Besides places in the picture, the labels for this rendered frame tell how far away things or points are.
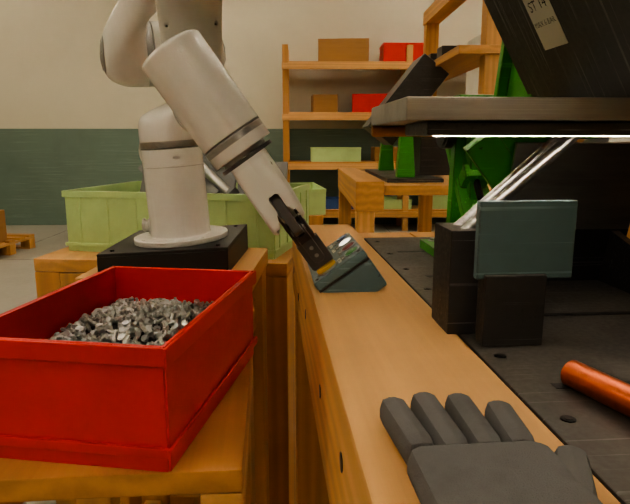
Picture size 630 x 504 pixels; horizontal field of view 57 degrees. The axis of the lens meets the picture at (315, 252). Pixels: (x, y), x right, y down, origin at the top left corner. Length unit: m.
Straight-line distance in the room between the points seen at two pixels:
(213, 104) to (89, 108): 7.48
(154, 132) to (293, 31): 6.72
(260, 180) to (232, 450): 0.31
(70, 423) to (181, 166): 0.67
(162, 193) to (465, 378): 0.80
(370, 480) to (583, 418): 0.18
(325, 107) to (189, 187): 6.08
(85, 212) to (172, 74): 1.05
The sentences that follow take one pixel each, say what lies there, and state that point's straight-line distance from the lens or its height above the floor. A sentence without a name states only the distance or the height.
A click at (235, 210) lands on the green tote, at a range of 1.54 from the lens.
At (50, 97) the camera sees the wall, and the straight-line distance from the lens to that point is 8.37.
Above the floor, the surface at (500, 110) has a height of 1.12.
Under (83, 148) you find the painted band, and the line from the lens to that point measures 8.22.
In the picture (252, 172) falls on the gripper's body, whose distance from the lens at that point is 0.71.
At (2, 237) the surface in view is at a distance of 6.34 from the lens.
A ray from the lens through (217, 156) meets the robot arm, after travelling 0.73.
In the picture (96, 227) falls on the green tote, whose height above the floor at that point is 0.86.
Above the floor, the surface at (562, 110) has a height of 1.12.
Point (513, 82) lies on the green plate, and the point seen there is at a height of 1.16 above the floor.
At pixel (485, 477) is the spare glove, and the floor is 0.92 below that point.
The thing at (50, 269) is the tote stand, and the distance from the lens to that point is 1.69.
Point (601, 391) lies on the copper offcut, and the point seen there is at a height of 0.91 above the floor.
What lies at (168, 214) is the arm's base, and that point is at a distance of 1.17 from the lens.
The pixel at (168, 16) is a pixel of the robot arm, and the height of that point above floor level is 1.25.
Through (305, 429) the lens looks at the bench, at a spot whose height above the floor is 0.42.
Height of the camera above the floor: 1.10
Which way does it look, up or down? 11 degrees down
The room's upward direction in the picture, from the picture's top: straight up
